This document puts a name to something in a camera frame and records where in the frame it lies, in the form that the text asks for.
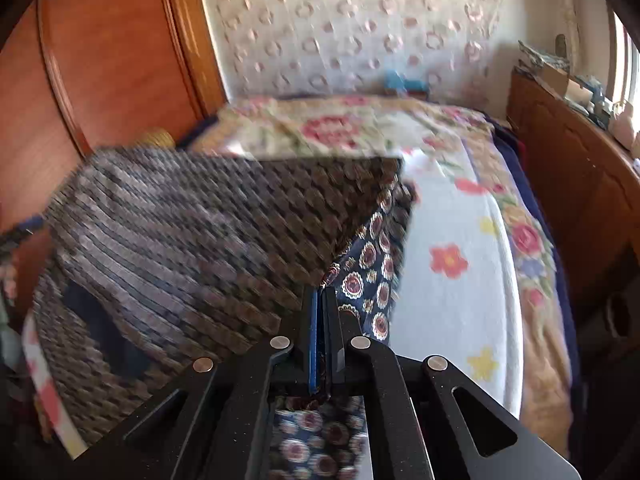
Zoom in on circle patterned sheer curtain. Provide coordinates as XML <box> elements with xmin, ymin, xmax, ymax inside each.
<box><xmin>195</xmin><ymin>0</ymin><xmax>506</xmax><ymax>101</ymax></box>

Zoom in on wooden framed window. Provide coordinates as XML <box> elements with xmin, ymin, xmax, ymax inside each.
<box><xmin>607</xmin><ymin>5</ymin><xmax>640</xmax><ymax>111</ymax></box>

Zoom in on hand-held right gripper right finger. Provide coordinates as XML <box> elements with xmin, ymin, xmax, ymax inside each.
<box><xmin>322</xmin><ymin>286</ymin><xmax>581</xmax><ymax>480</ymax></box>

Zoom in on floral beige blanket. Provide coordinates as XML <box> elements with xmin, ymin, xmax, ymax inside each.
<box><xmin>190</xmin><ymin>95</ymin><xmax>573</xmax><ymax>456</ymax></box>

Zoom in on wooden louvered wardrobe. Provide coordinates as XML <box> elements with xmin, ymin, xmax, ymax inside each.
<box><xmin>0</xmin><ymin>0</ymin><xmax>226</xmax><ymax>241</ymax></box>

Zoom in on golden brown cloth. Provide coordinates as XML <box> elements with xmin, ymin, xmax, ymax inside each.
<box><xmin>140</xmin><ymin>130</ymin><xmax>176</xmax><ymax>148</ymax></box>

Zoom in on navy circle patterned garment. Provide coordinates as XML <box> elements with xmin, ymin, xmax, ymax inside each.
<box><xmin>32</xmin><ymin>147</ymin><xmax>418</xmax><ymax>480</ymax></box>

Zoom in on long wooden cabinet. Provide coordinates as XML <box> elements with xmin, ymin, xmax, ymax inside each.
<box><xmin>507</xmin><ymin>70</ymin><xmax>640</xmax><ymax>311</ymax></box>

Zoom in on cardboard box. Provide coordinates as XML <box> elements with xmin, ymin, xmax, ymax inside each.
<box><xmin>542</xmin><ymin>62</ymin><xmax>588</xmax><ymax>101</ymax></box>

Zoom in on blue packet box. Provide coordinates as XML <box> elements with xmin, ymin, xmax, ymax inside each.
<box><xmin>384</xmin><ymin>71</ymin><xmax>430</xmax><ymax>96</ymax></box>

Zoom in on pale pink jug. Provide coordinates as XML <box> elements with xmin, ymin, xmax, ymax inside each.
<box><xmin>612</xmin><ymin>102</ymin><xmax>640</xmax><ymax>146</ymax></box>

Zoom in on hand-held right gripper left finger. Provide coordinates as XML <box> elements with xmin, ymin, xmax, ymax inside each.
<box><xmin>70</xmin><ymin>285</ymin><xmax>322</xmax><ymax>480</ymax></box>

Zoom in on white tied window curtain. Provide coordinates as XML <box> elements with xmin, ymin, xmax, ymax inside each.
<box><xmin>547</xmin><ymin>0</ymin><xmax>581</xmax><ymax>56</ymax></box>

